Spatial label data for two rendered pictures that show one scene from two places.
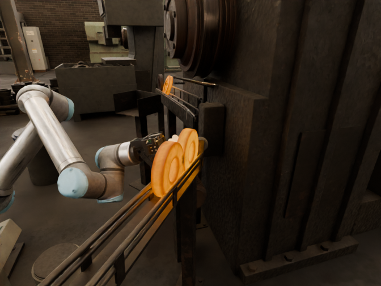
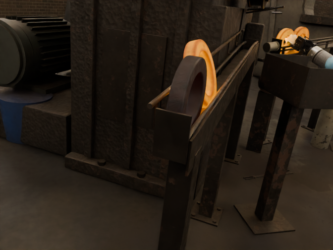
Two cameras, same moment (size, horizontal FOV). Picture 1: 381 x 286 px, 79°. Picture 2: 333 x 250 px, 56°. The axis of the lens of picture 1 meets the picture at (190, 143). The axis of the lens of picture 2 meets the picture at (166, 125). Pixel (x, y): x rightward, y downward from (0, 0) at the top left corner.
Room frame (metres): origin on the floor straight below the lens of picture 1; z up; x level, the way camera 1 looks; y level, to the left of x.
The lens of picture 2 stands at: (2.82, 0.62, 0.87)
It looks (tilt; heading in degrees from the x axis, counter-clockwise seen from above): 22 degrees down; 215
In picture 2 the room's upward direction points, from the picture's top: 7 degrees clockwise
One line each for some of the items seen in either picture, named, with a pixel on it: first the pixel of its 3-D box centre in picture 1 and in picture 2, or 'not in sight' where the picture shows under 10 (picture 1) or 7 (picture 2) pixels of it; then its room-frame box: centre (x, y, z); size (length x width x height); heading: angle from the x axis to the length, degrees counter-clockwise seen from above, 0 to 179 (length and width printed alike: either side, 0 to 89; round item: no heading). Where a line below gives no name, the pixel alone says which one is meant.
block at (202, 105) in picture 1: (211, 129); (251, 44); (0.99, -0.10, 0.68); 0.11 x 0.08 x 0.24; 106
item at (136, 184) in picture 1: (140, 142); (285, 149); (1.59, 0.37, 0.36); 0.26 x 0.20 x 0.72; 51
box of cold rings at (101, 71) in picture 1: (100, 87); not in sight; (3.66, 1.42, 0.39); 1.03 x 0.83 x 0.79; 110
